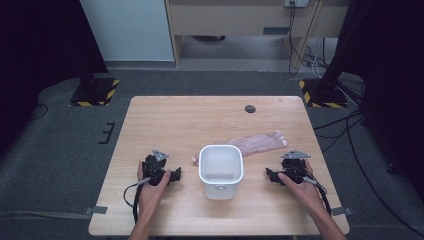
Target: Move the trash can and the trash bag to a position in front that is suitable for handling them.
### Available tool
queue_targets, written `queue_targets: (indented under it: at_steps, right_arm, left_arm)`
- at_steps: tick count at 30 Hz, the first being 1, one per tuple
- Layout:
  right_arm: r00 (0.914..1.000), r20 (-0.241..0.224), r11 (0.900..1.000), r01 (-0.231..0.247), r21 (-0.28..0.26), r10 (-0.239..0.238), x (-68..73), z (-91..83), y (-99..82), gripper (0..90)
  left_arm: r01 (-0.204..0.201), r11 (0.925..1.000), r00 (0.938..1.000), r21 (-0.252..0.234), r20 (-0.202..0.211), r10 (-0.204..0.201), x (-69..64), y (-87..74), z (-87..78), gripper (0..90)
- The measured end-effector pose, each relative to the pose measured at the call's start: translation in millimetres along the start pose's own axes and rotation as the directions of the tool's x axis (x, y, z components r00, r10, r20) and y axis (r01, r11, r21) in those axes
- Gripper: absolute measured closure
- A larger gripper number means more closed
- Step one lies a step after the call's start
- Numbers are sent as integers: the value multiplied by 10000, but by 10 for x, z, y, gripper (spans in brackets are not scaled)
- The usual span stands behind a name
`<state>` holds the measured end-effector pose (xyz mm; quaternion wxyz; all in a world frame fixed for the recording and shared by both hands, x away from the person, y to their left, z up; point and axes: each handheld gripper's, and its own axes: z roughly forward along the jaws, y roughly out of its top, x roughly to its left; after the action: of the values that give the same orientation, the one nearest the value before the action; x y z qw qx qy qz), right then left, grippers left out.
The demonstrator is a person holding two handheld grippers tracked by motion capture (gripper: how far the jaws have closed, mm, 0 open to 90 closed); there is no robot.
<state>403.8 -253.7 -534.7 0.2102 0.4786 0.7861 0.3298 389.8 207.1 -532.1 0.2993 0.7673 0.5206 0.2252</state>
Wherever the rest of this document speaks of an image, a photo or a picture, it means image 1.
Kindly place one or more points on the beige wooden desk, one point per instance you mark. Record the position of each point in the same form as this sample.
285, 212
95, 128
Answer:
233, 18

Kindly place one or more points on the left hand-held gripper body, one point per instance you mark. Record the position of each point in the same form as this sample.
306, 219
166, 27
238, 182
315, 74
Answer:
154, 166

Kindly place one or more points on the dark curtain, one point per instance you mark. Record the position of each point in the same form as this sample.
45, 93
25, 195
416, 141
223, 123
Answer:
36, 50
393, 66

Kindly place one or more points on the pink plastic bag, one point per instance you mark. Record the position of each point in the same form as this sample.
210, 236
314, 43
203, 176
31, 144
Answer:
260, 143

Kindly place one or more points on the grey power strip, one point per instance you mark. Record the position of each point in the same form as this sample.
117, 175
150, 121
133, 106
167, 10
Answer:
296, 2

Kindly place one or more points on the white plastic bin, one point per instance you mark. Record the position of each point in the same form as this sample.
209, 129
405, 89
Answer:
220, 186

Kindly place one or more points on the person's right hand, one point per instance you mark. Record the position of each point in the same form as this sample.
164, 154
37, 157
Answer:
305, 195

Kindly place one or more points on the white panel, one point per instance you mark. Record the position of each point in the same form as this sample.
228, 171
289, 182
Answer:
130, 30

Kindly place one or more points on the dark round table grommet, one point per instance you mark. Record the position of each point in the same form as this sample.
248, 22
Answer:
250, 109

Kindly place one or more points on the black stand striped base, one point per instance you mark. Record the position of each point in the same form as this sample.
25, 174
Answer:
325, 95
95, 91

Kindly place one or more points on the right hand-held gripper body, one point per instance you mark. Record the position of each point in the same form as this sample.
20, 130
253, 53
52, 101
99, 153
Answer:
293, 166

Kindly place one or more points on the grey tape strip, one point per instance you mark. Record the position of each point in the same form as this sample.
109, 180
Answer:
96, 210
341, 211

